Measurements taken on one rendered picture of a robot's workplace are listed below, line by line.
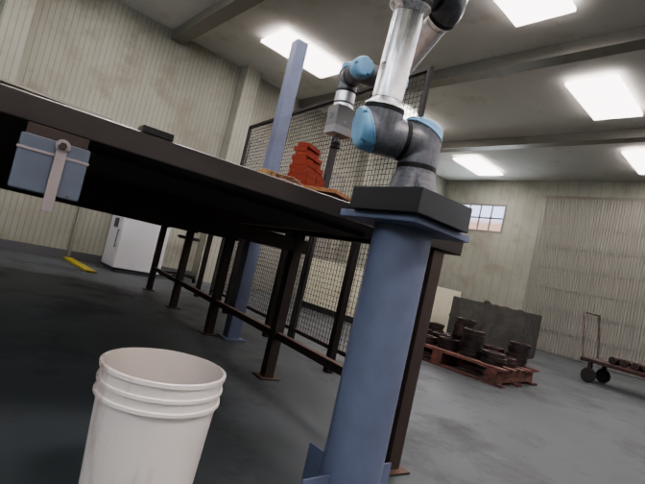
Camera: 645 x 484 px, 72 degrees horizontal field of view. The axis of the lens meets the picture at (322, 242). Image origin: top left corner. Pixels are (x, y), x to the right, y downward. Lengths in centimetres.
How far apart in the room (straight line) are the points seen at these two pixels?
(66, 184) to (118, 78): 648
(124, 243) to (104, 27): 313
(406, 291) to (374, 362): 21
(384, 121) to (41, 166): 83
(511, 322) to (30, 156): 569
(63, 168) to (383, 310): 84
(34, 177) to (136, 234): 552
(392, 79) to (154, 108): 657
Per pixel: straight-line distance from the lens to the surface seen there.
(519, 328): 617
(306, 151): 238
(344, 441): 130
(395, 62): 131
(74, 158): 115
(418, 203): 110
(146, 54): 781
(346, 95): 171
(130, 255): 664
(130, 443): 112
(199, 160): 123
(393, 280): 121
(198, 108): 798
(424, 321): 177
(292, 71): 373
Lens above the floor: 69
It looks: 3 degrees up
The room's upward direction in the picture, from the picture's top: 13 degrees clockwise
